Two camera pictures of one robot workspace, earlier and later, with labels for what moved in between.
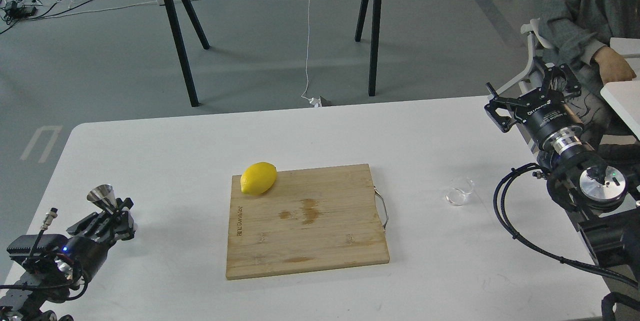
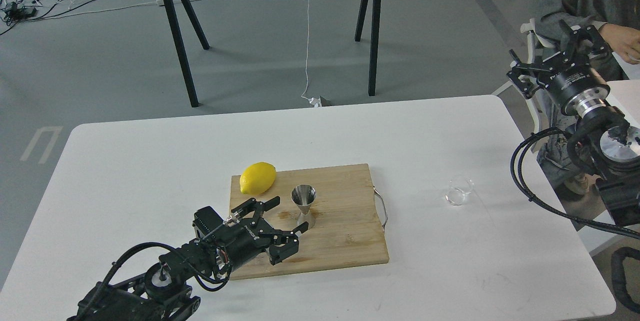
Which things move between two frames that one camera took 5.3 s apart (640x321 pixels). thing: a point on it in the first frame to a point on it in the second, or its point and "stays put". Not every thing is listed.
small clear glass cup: (460, 190) stays put
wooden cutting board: (310, 219) stays put
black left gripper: (86, 255) to (241, 239)
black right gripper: (543, 111) to (575, 86)
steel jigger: (104, 196) to (304, 195)
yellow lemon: (258, 178) stays put
